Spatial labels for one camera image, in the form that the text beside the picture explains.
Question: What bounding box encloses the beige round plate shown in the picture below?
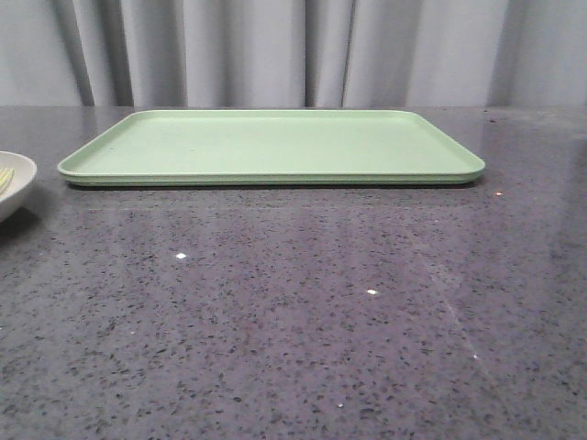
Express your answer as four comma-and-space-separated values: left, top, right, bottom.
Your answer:
1, 151, 38, 222

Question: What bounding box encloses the yellow plastic fork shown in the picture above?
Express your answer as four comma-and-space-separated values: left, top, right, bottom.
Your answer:
0, 167, 15, 194

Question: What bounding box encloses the light green rectangular tray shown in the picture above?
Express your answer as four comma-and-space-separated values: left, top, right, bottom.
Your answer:
58, 109, 485, 186

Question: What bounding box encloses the grey pleated curtain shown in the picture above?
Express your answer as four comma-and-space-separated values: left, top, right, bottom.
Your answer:
1, 1, 586, 108

